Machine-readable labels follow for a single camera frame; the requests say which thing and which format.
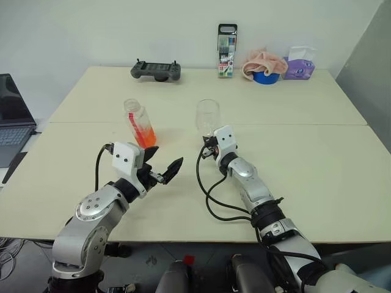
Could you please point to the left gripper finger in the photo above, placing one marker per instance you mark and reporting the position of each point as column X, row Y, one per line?
column 150, row 155
column 172, row 171

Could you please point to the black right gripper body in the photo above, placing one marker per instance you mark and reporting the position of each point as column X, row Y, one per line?
column 211, row 145

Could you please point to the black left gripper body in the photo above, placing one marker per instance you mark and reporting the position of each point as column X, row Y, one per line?
column 145, row 177

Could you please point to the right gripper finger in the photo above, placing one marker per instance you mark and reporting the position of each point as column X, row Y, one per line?
column 206, row 154
column 207, row 139

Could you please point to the clear drinking glass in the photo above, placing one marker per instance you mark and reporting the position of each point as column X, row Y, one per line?
column 207, row 116

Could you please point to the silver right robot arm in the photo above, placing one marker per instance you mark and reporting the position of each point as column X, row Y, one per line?
column 253, row 183

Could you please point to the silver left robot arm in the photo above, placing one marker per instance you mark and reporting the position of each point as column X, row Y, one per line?
column 88, row 226

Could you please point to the bottle with orange liquid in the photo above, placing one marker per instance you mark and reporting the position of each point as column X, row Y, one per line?
column 140, row 128

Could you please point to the grey handheld remote controller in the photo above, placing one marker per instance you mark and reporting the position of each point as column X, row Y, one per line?
column 156, row 69

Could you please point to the marker pen pack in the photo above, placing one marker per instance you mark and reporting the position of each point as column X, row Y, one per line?
column 227, row 52

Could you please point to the small red floor object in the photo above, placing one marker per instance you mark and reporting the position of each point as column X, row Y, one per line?
column 189, row 259

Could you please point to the pink cloth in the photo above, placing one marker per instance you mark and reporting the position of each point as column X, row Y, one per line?
column 265, row 62

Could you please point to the dark rounded shape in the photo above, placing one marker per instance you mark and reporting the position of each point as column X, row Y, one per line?
column 172, row 277

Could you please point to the purple tissue box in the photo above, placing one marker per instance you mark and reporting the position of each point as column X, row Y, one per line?
column 299, row 70

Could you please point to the black laptop power plug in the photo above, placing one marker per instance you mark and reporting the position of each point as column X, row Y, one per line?
column 35, row 132

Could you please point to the dark grey laptop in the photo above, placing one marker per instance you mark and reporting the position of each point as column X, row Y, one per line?
column 12, row 116

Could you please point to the grey partition panel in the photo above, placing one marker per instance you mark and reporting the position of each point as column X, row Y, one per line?
column 366, row 67

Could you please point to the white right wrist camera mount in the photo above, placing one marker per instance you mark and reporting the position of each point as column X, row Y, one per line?
column 226, row 138

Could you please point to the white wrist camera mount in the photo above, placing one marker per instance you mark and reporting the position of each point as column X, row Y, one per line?
column 226, row 138
column 125, row 158

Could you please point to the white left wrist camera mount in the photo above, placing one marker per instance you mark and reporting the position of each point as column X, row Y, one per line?
column 125, row 158

